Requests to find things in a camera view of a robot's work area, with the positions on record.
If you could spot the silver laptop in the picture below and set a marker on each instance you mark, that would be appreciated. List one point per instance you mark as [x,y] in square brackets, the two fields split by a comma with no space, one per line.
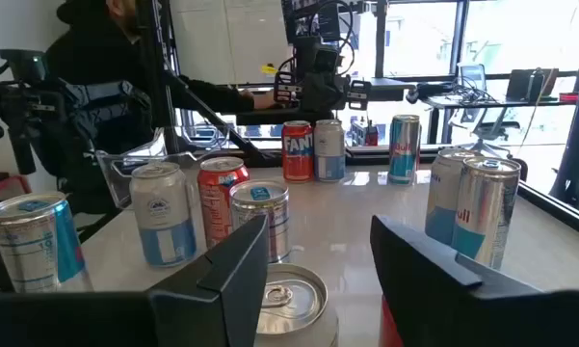
[472,76]

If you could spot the grey office chair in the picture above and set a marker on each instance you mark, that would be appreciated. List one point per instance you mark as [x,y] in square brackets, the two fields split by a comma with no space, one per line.
[486,127]

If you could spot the pink rolling stool cart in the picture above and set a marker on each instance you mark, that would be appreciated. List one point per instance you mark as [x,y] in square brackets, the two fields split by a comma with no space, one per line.
[5,188]

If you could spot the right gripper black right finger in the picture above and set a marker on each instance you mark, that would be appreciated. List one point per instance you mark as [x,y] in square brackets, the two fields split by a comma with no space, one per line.
[438,299]

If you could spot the clear plastic bin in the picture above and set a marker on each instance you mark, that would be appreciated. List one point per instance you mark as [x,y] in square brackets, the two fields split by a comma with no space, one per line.
[118,178]

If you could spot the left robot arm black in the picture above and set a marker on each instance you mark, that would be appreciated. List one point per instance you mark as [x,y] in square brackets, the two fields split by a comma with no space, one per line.
[304,55]

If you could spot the black standing desk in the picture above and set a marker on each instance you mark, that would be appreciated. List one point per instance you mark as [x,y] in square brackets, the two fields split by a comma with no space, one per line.
[390,90]

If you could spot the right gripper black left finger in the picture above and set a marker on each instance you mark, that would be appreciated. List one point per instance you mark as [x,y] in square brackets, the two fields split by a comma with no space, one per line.
[221,299]

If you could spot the small red box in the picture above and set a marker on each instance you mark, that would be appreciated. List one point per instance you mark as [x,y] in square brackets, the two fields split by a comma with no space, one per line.
[568,97]

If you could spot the person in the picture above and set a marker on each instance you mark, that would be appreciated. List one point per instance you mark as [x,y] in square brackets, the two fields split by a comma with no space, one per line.
[91,53]

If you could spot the black office desk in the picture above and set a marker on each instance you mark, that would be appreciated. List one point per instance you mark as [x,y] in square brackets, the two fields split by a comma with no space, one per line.
[510,102]

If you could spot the black laptop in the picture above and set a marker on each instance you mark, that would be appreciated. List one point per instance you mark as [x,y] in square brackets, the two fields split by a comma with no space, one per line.
[520,84]

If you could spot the whiteboard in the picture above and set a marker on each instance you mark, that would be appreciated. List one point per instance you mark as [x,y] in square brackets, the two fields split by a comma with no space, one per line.
[221,38]

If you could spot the silver blue Red Bull can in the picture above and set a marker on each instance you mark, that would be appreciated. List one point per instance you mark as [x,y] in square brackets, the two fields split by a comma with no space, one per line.
[403,154]
[277,226]
[486,217]
[29,246]

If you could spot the yellow tag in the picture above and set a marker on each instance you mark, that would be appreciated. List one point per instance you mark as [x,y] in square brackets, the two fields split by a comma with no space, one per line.
[269,70]

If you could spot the black window frame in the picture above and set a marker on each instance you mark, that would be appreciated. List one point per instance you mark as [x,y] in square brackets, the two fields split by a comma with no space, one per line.
[380,38]

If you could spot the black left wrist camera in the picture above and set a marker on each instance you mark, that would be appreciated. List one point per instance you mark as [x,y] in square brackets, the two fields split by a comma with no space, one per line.
[326,59]

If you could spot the black computer monitor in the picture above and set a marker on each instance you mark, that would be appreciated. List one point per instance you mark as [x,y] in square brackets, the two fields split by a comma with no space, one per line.
[318,19]

